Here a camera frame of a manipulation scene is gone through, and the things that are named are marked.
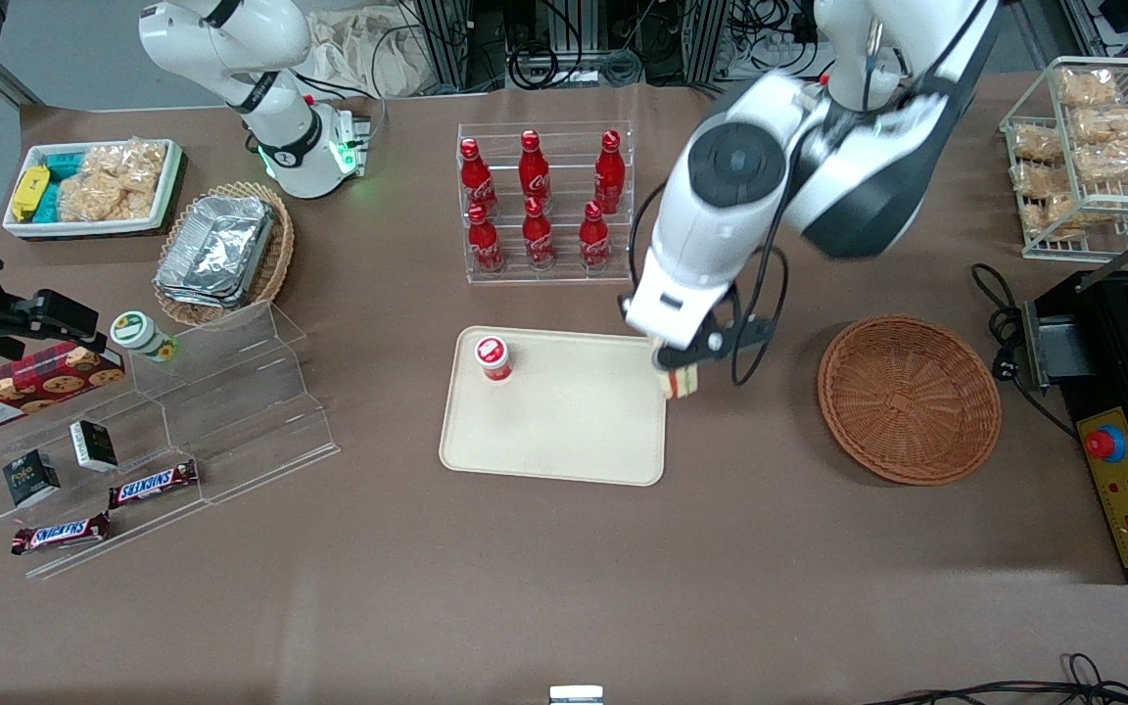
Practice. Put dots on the triangle sandwich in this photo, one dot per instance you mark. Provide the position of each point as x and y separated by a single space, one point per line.
680 384

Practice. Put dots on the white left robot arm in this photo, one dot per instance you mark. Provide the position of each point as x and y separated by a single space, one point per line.
819 166

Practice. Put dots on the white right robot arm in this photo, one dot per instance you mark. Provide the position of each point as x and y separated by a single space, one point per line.
282 147

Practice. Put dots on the white rectangular snack tray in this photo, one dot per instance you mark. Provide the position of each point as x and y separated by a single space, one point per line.
35 227

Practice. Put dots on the beige plastic tray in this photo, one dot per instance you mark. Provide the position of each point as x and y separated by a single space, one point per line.
574 421

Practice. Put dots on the brown wicker basket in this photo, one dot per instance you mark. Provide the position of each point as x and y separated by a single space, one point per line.
916 401

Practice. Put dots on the light wicker basket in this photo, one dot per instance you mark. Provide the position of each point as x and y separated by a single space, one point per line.
278 255

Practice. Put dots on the red cookie box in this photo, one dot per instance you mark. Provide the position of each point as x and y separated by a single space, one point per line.
35 387

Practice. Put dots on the green white yogurt cup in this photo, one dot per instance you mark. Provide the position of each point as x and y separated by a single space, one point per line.
138 333

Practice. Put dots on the red cola bottle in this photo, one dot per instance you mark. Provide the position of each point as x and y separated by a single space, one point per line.
538 237
609 171
484 243
593 240
534 168
474 176

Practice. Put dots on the teal snack packet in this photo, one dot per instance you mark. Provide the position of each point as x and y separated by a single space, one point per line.
49 204
63 164

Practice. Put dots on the clear acrylic bottle rack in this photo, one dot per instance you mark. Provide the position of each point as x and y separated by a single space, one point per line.
549 274

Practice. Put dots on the yellow snack packet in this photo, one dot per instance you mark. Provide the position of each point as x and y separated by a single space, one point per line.
29 192

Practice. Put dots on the small black white box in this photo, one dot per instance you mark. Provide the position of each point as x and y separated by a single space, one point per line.
94 446

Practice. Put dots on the clear bag of crackers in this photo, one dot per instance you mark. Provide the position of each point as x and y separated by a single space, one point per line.
114 181

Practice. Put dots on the aluminium foil container stack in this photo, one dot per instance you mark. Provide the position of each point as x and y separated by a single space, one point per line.
216 250

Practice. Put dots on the red lid white cup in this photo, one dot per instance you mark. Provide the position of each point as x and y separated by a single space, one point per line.
493 357

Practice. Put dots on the clear acrylic stepped shelf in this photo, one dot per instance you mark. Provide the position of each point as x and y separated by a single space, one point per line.
231 392

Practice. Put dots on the snickers bar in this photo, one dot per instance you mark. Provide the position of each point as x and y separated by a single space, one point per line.
60 534
153 484

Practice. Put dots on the small white block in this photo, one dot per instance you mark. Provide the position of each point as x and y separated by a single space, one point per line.
576 695

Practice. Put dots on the bagged bread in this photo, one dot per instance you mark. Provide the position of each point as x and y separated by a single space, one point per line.
1036 144
1042 179
1058 217
1115 162
1088 88
1107 125

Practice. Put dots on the black countertop appliance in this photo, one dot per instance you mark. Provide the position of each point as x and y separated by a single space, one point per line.
1093 392

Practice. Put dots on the beige cloth bag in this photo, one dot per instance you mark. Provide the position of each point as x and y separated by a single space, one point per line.
358 54

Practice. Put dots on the red emergency stop button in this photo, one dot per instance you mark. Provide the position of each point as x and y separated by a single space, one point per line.
1105 444

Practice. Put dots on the aluminium profile frame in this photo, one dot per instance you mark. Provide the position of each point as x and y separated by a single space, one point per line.
446 44

